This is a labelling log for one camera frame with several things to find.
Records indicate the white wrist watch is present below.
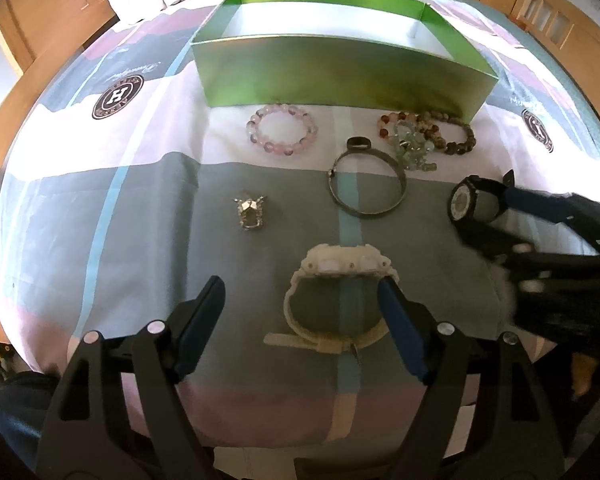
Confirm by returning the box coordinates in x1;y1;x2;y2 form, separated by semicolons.
263;244;400;356

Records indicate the green cardboard box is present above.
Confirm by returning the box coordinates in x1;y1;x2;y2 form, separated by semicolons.
192;0;498;122

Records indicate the pink bead bracelet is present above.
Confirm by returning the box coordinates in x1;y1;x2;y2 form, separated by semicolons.
246;103;320;156

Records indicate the silver metal bangle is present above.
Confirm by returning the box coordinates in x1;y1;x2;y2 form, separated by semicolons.
327;148;407;219

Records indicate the patchwork bed cover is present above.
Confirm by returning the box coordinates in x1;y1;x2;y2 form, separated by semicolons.
0;0;600;448

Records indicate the pale green jade bracelet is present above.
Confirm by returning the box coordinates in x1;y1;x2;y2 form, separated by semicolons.
388;120;439;172

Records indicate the brown wooden bead bracelet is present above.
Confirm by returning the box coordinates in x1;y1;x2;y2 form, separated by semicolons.
417;109;477;156

